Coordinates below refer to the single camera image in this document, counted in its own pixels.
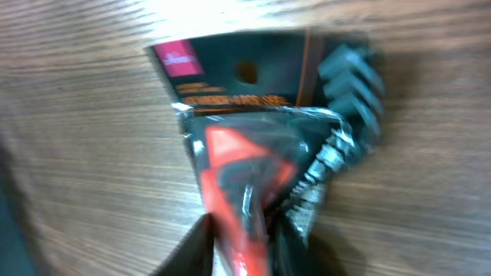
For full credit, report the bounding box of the black red snack packet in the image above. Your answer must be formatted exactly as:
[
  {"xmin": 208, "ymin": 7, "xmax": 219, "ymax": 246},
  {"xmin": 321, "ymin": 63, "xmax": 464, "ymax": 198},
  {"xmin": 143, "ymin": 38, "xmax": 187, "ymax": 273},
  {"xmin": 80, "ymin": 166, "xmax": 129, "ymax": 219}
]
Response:
[{"xmin": 147, "ymin": 30, "xmax": 385, "ymax": 275}]

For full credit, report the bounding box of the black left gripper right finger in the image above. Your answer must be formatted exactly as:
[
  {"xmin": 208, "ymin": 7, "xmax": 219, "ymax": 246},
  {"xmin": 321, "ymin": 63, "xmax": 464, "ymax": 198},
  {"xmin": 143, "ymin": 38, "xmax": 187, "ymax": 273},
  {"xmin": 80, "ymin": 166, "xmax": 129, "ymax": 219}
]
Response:
[{"xmin": 270, "ymin": 218, "xmax": 326, "ymax": 276}]

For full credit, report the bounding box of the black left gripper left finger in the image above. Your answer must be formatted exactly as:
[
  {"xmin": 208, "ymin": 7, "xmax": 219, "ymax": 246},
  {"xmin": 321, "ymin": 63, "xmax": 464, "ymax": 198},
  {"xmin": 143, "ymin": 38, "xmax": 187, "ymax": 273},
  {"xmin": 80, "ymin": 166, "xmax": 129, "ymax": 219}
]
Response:
[{"xmin": 150, "ymin": 214, "xmax": 214, "ymax": 276}]

